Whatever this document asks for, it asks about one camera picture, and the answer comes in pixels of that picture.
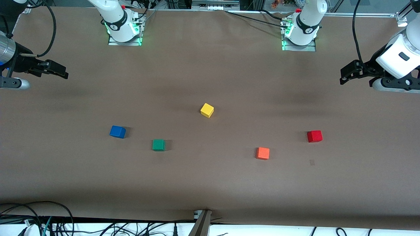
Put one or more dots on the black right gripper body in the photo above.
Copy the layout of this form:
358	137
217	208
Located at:
23	62

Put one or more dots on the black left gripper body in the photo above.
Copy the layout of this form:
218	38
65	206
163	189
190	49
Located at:
371	66

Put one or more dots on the red cube block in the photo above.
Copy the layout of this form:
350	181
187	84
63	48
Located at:
314	136

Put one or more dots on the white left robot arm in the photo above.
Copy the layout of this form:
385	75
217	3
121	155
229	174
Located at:
398	52

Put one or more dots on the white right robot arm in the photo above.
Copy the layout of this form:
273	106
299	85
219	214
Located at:
119	23

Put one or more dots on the blue cube block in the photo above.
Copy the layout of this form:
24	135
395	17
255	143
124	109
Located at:
117	131

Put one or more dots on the orange cube block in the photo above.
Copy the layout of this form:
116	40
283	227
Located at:
262	153

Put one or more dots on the green cube block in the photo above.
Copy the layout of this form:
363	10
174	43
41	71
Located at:
158	145

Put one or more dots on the yellow cube block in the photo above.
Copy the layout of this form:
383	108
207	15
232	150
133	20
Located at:
207	110

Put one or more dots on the grey power strip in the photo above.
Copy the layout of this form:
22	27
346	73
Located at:
215	6

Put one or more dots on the aluminium profile bar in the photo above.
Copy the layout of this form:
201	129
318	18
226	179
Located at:
201	226

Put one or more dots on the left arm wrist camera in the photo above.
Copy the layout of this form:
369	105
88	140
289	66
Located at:
380	84

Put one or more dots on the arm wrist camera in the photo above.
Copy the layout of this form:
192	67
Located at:
16	83
380	84

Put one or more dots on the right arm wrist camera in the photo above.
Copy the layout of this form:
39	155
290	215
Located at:
16	83

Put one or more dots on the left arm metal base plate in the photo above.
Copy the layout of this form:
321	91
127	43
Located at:
309	49

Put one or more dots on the aluminium frame rail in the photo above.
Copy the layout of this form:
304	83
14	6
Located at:
361	14

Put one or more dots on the aluminium corner bracket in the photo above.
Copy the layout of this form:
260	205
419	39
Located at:
401	21

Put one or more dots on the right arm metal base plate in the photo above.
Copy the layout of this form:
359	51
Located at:
113	43

